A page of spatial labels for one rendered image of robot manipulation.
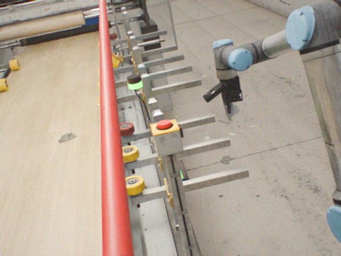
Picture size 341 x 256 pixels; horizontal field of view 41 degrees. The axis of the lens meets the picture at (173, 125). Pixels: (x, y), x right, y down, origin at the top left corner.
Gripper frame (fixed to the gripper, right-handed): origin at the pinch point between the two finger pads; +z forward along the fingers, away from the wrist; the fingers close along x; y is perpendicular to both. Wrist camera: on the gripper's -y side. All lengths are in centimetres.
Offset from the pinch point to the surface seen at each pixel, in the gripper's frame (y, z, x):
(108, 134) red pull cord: -41, -82, -174
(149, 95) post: -33.6, -21.7, -5.7
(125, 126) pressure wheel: -47.2, -7.8, -0.9
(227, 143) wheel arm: -7.1, -1.2, -26.5
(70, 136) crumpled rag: -72, -8, 1
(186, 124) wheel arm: -19.7, -2.6, -1.5
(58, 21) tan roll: -92, -23, 226
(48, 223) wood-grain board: -76, -7, -63
